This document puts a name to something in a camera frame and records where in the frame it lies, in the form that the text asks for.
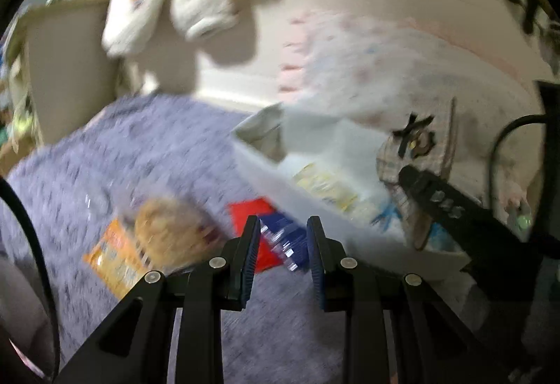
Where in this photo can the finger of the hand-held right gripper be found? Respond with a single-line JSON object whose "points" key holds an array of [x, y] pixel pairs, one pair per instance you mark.
{"points": [[437, 196]]}

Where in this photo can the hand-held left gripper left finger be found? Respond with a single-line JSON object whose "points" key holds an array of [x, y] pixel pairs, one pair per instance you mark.
{"points": [[250, 261]]}

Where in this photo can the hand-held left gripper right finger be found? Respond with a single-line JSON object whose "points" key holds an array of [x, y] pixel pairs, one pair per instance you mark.
{"points": [[316, 261]]}

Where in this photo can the blue packet with clear window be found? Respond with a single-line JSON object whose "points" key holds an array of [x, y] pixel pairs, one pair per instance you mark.
{"points": [[286, 239]]}

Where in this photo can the red snack packet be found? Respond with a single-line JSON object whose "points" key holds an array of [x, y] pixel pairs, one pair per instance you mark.
{"points": [[250, 215]]}

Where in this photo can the plaid packet with black bow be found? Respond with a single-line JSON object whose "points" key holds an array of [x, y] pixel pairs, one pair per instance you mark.
{"points": [[407, 156]]}

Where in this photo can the white storage box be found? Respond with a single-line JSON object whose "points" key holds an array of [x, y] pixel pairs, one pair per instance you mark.
{"points": [[280, 187]]}

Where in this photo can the clear cookie packet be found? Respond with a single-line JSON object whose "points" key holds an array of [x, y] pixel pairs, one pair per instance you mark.
{"points": [[170, 231]]}

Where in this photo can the white and blue packet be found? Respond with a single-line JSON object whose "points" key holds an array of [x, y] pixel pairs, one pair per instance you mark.
{"points": [[385, 217]]}

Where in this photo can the yellow packet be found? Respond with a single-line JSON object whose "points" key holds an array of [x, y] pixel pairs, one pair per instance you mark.
{"points": [[323, 187]]}

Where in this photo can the grey plastic bag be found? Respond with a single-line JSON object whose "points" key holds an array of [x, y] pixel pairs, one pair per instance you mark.
{"points": [[262, 130]]}

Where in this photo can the purple fluffy blanket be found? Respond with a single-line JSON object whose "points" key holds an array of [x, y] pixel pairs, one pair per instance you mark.
{"points": [[131, 156]]}

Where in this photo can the pink ruffled printed bedding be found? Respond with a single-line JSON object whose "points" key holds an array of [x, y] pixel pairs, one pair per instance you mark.
{"points": [[350, 60]]}

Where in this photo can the beige cabinet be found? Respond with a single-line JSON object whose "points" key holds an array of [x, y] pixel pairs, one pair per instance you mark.
{"points": [[65, 73]]}

